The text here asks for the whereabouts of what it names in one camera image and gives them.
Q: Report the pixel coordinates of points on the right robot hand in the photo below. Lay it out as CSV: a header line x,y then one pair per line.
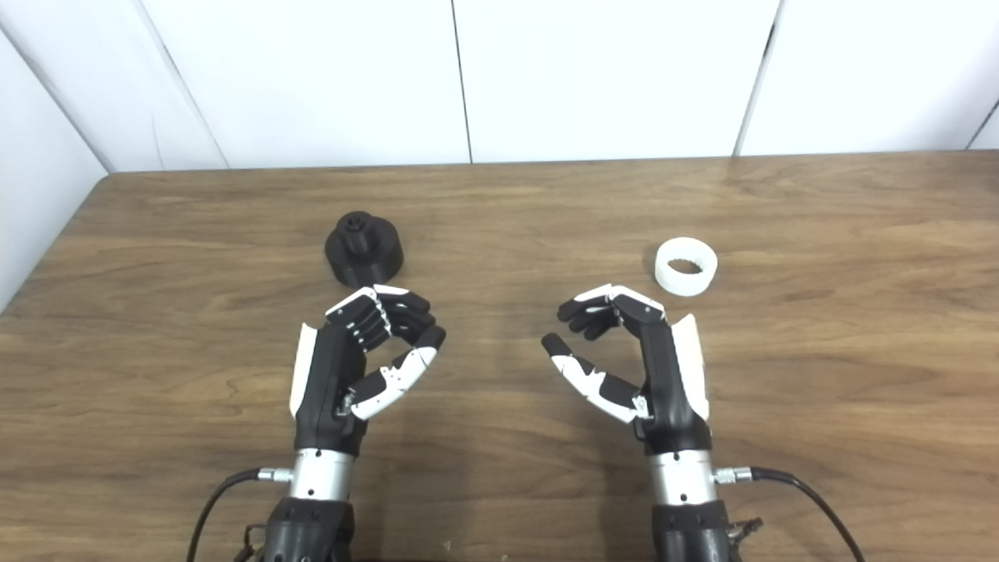
x,y
667,375

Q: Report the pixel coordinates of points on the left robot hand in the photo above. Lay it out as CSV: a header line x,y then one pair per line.
x,y
328,382

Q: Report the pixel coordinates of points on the round black part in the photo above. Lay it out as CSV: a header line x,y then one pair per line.
x,y
364,247

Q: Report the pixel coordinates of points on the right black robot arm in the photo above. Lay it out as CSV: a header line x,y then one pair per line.
x,y
687,507

